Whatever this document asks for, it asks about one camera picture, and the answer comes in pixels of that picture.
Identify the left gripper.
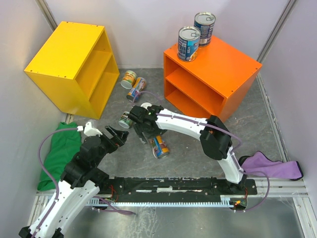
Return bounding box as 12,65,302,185
92,124,129,167

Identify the tall orange blue can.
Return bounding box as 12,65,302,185
149,135,170,159

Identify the tall blue red can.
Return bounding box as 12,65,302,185
126,77,147,102

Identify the orange shelf cabinet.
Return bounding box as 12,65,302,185
163,36,262,121

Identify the dark blue can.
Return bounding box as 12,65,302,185
177,26,201,62

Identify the blue can pull tab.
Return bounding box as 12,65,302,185
194,12,216,47

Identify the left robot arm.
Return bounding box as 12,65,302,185
19,122,129,238

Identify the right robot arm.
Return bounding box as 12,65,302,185
128,105,247,194

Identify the green label can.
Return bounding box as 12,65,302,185
118,111,133,129

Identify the white lid yellow can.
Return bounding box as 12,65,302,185
141,102,152,109

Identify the green cloth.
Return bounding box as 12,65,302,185
44,122,82,181

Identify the orange label can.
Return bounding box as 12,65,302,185
120,70,137,89

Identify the yellow shelf cabinet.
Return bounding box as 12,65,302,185
24,21,119,119

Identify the purple cloth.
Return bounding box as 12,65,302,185
239,151,304,181

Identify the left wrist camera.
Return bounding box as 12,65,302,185
77,120,102,136

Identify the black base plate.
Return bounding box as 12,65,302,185
99,177,258,202

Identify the blue cable duct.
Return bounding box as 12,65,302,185
86,195,235,207

